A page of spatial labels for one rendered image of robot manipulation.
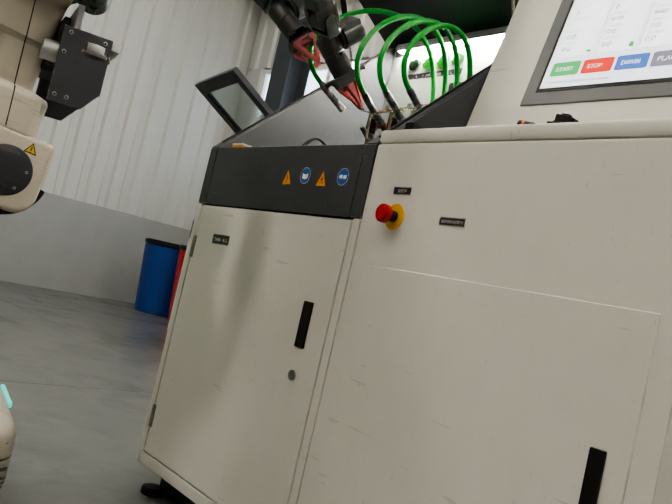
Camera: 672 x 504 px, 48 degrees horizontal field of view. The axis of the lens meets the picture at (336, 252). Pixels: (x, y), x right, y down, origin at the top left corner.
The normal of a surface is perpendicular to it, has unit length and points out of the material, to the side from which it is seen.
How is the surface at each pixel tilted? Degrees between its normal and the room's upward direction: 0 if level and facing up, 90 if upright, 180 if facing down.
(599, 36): 76
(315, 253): 90
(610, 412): 90
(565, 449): 90
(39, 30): 90
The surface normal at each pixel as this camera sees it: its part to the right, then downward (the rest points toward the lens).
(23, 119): 0.48, 0.06
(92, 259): 0.68, 0.11
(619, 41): -0.68, -0.44
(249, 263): -0.75, -0.21
